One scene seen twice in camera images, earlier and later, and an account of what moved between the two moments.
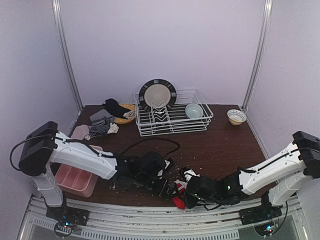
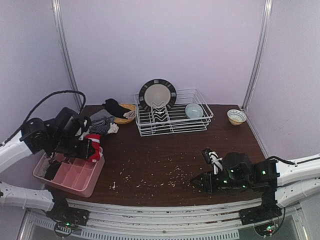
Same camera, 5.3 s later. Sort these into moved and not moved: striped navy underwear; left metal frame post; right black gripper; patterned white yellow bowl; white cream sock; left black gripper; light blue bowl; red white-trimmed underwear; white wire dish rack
Moved: red white-trimmed underwear; left black gripper; right black gripper
Not moved: striped navy underwear; patterned white yellow bowl; white cream sock; light blue bowl; left metal frame post; white wire dish rack
